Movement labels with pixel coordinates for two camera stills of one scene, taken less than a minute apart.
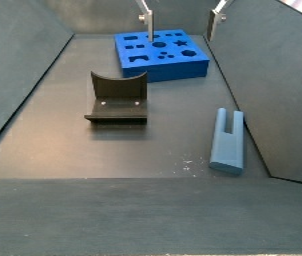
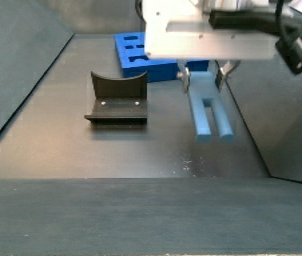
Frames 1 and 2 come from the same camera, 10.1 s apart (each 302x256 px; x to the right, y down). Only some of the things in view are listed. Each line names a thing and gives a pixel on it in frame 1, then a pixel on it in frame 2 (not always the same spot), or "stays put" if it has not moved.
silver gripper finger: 217,17 → 180,33
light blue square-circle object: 228,145 → 204,89
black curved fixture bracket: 121,99 stays put
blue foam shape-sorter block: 173,56 stays put
